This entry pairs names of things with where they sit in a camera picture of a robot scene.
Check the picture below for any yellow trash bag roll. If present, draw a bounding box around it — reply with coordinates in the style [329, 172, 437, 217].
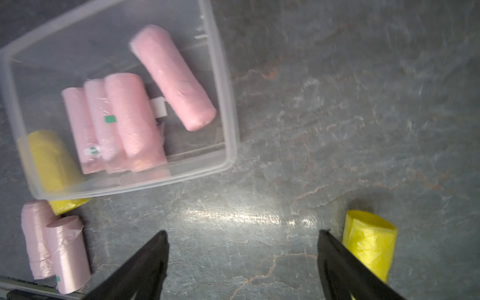
[342, 210, 398, 282]
[17, 129, 84, 194]

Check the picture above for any clear plastic storage box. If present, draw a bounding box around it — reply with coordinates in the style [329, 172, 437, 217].
[1, 1, 240, 201]

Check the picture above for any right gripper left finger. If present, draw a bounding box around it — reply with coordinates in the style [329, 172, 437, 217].
[84, 231, 170, 300]

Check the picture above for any pink roll with green sticker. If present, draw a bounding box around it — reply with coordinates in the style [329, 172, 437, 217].
[44, 216, 91, 295]

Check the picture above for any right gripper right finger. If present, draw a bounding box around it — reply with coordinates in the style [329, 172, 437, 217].
[317, 229, 404, 300]

